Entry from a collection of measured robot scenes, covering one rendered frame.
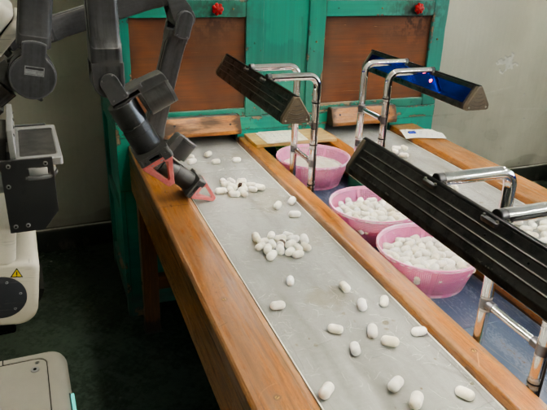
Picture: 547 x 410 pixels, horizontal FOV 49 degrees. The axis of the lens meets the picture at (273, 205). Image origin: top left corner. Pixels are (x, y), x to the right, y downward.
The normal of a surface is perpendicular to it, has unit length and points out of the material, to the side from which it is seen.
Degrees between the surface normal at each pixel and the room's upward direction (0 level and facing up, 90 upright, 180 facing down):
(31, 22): 82
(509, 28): 90
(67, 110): 90
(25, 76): 90
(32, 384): 0
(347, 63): 90
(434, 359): 0
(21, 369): 0
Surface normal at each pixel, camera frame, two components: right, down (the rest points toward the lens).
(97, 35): 0.33, 0.25
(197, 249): 0.04, -0.91
